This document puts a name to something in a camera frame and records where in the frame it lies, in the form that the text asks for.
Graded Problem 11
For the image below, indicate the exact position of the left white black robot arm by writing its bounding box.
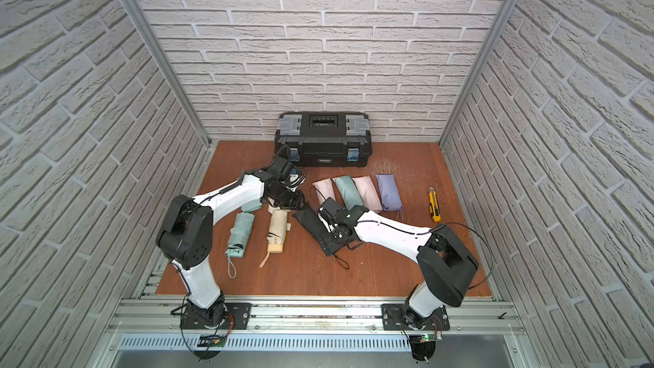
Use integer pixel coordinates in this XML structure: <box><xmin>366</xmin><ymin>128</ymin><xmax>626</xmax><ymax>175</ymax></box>
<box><xmin>156</xmin><ymin>169</ymin><xmax>305</xmax><ymax>329</ymax></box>

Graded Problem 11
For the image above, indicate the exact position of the lavender sleeved umbrella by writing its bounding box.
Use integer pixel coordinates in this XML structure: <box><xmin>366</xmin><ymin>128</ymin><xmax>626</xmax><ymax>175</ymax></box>
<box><xmin>376</xmin><ymin>174</ymin><xmax>403</xmax><ymax>212</ymax></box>

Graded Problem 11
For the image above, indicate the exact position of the cream sleeved umbrella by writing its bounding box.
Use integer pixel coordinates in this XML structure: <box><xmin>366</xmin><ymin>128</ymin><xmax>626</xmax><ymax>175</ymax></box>
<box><xmin>259</xmin><ymin>209</ymin><xmax>291</xmax><ymax>269</ymax></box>

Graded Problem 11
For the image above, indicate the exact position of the yellow utility knife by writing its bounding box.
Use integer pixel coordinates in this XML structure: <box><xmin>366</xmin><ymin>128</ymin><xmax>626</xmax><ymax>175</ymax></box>
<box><xmin>429</xmin><ymin>187</ymin><xmax>441</xmax><ymax>223</ymax></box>

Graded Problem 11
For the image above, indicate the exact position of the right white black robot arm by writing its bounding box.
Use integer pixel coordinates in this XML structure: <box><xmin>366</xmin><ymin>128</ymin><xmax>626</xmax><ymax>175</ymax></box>
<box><xmin>317</xmin><ymin>199</ymin><xmax>480</xmax><ymax>330</ymax></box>

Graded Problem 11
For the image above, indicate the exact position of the light pink sleeved umbrella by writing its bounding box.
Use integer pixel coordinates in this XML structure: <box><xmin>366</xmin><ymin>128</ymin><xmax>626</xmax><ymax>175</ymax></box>
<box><xmin>353</xmin><ymin>175</ymin><xmax>383</xmax><ymax>213</ymax></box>

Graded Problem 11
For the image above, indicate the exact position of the black sleeved umbrella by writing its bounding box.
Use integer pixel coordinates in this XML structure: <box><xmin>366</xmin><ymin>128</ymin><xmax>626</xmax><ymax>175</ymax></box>
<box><xmin>292</xmin><ymin>205</ymin><xmax>350</xmax><ymax>270</ymax></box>

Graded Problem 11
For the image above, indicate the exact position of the black plastic toolbox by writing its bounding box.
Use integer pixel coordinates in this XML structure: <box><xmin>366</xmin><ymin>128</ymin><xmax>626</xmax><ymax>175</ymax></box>
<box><xmin>274</xmin><ymin>112</ymin><xmax>373</xmax><ymax>168</ymax></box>

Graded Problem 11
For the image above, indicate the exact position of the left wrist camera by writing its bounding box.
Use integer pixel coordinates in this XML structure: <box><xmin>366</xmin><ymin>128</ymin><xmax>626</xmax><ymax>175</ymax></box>
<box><xmin>267</xmin><ymin>145</ymin><xmax>307</xmax><ymax>190</ymax></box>

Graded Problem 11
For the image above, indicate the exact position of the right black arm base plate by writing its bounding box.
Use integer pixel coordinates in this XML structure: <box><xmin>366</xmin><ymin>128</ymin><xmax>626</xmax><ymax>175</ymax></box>
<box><xmin>381</xmin><ymin>303</ymin><xmax>451</xmax><ymax>332</ymax></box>

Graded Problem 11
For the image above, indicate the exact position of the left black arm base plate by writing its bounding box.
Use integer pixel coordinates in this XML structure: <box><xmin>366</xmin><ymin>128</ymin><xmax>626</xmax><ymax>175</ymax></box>
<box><xmin>179</xmin><ymin>303</ymin><xmax>252</xmax><ymax>330</ymax></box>

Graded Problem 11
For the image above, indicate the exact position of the aluminium mounting rail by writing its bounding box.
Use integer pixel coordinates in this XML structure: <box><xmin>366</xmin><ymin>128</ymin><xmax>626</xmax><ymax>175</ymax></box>
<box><xmin>102</xmin><ymin>296</ymin><xmax>526</xmax><ymax>352</ymax></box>

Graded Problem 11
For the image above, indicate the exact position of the mint green sleeved umbrella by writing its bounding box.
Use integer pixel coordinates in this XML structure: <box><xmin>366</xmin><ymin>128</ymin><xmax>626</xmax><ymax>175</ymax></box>
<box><xmin>332</xmin><ymin>175</ymin><xmax>364</xmax><ymax>210</ymax></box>

